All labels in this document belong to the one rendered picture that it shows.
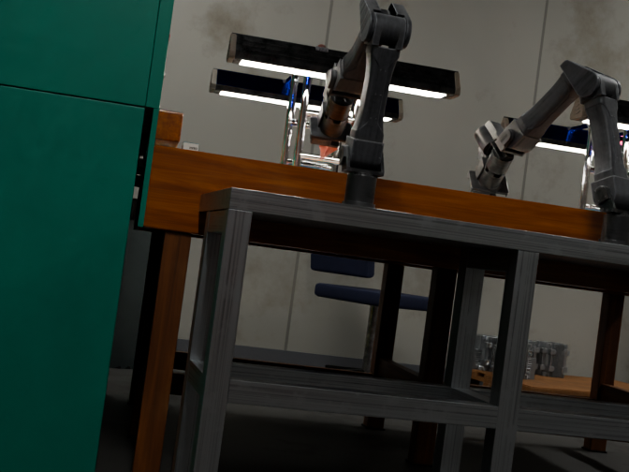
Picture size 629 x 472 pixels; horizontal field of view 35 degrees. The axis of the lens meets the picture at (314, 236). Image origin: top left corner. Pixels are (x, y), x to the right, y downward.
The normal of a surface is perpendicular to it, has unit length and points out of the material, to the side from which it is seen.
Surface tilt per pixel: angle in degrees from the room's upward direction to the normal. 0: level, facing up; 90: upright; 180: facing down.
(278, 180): 90
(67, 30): 90
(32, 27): 90
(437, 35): 90
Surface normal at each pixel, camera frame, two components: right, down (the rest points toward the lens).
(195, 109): 0.24, 0.01
